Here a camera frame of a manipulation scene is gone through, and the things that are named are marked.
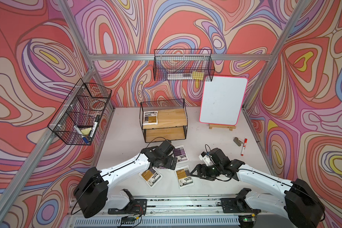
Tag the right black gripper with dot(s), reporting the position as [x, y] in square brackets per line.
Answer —
[199, 167]

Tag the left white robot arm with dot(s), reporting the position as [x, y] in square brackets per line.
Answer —
[92, 191]

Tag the back wall wire basket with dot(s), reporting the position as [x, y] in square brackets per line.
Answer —
[179, 60]

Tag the wall wire basket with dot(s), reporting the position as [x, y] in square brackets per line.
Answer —
[85, 101]
[179, 60]

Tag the yellow sponge in basket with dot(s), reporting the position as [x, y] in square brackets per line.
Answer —
[198, 75]
[86, 131]

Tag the black marker in left basket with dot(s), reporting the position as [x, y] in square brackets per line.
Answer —
[95, 125]

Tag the two-tier wooden wire shelf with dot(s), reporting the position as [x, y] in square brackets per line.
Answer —
[172, 120]

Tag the blue-capped marker in basket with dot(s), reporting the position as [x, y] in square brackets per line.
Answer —
[81, 135]

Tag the small wooden easel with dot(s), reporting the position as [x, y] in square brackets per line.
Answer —
[230, 127]

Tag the pink-framed whiteboard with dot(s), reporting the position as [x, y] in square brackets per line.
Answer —
[222, 100]

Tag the left wall wire basket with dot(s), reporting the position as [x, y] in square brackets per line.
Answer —
[85, 101]

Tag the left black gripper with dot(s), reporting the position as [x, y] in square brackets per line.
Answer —
[169, 164]

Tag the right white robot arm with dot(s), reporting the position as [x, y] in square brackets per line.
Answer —
[294, 200]

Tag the yellow sponge in back basket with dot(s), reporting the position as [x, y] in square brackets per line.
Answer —
[198, 75]

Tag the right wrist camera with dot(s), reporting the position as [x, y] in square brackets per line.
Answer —
[206, 159]

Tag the yellow sponge in left basket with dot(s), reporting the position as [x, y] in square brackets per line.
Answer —
[86, 131]

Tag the clear tube in back basket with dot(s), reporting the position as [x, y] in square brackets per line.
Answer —
[179, 76]

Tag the red whiteboard marker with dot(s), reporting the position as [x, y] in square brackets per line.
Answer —
[244, 147]

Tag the purple coffee bag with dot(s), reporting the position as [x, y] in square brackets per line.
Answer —
[180, 153]

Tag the grey whiteboard eraser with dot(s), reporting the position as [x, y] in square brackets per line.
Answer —
[238, 142]

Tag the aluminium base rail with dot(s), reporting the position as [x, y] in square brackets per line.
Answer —
[204, 211]

